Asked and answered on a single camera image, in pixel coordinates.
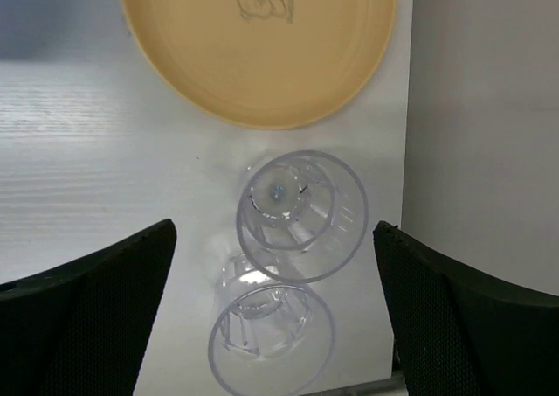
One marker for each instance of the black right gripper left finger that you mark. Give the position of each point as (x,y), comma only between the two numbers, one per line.
(82,328)

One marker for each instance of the clear plastic cup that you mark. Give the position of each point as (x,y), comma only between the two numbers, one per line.
(301,216)
(269,337)

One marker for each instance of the yellow plastic plate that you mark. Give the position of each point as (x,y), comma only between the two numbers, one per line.
(265,64)

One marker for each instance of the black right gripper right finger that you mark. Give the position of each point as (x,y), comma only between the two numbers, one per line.
(460,331)

